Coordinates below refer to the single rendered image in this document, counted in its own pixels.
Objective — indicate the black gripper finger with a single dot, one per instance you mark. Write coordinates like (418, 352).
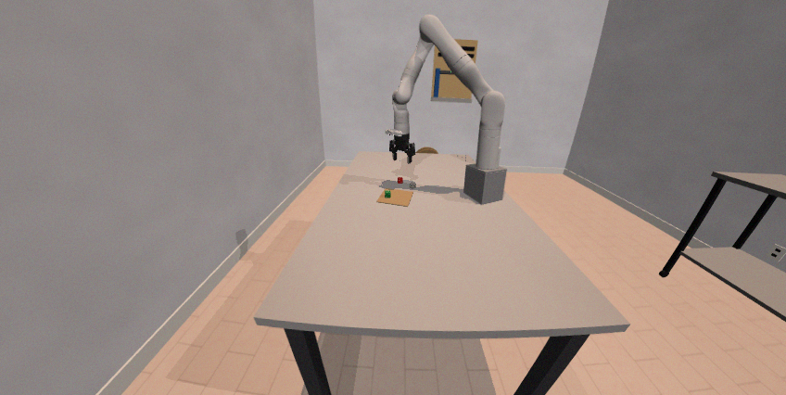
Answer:
(393, 149)
(410, 152)

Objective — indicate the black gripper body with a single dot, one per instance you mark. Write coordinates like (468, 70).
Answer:
(405, 141)

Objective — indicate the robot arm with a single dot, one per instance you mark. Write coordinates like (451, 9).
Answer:
(464, 68)

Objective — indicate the tan flat mat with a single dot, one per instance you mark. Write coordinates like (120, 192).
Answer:
(397, 197)

